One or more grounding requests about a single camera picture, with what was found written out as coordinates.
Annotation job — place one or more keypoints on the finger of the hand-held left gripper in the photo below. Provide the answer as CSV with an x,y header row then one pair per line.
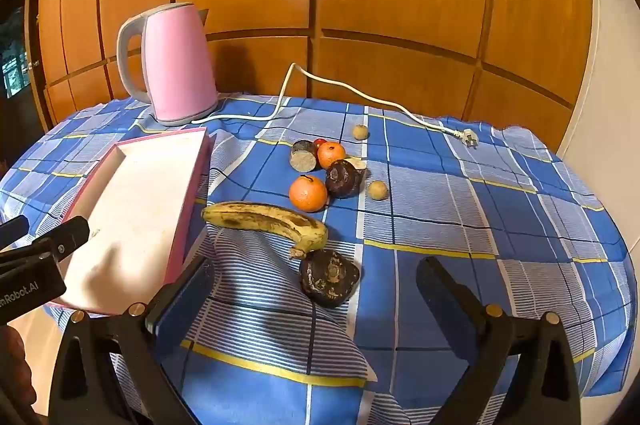
x,y
12,232
65,237

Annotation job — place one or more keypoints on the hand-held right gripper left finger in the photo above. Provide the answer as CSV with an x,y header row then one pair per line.
x,y
187,300

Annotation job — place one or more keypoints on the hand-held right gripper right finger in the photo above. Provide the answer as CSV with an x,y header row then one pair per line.
x,y
440,300

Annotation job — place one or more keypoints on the pink and white shallow box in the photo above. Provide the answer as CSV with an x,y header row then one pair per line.
x,y
135,205

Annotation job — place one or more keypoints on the spotted yellow banana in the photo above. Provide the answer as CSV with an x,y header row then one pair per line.
x,y
260,220

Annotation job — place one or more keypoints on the dark purple round fruit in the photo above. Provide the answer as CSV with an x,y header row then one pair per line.
x,y
327,277
344,179

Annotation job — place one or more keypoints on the small tan longan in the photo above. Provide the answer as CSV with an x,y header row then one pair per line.
x,y
377,191
360,132

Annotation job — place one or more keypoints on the orange tangerine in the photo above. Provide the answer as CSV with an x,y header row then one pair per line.
x,y
331,155
307,194

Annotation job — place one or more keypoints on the person's left hand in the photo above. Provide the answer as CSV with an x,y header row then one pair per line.
x,y
11,365

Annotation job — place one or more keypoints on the blue plaid tablecloth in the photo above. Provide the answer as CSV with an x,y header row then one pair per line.
x,y
450,215

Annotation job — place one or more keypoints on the dark window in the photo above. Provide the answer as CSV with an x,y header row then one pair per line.
x,y
10,70

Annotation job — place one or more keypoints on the small red fruit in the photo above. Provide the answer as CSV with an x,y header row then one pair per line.
x,y
319,143

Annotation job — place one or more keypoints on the pink electric kettle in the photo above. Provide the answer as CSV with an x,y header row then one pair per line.
x,y
175,65

